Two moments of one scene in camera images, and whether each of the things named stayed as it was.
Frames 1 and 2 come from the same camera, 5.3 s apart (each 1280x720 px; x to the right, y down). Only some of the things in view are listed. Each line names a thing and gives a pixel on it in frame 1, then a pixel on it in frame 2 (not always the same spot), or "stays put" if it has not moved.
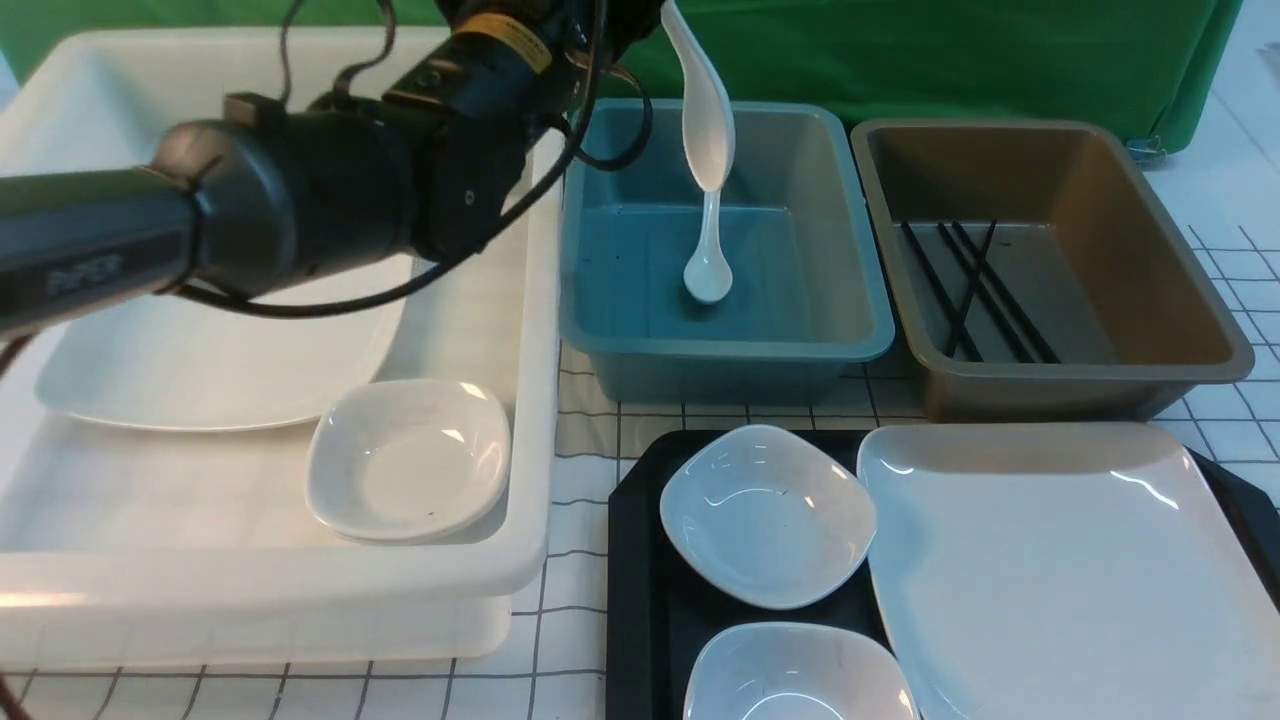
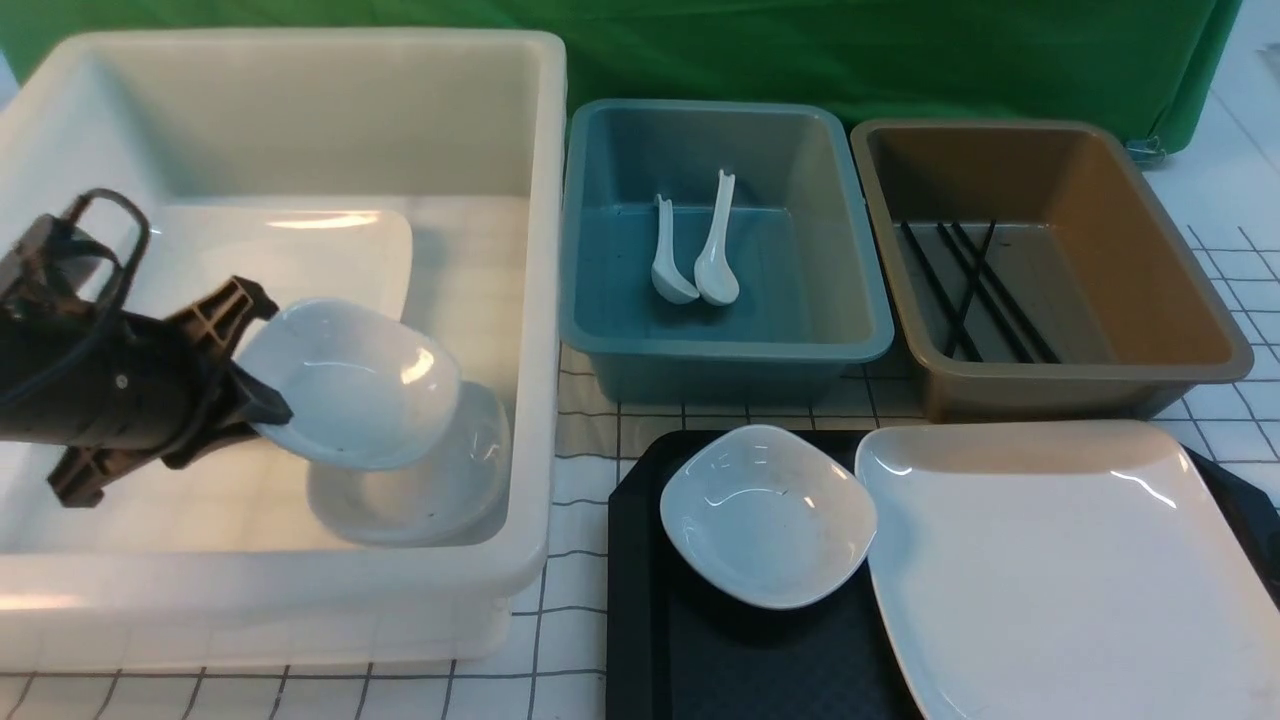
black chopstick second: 1022,351 stays put
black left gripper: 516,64 -> 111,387
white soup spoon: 708,124 -> 668,279
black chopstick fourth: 971,291 stays put
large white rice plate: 1065,571 stays put
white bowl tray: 796,671 -> 363,388
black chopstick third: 1009,296 stays put
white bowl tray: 768,517 stays put
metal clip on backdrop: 1147,150 stays put
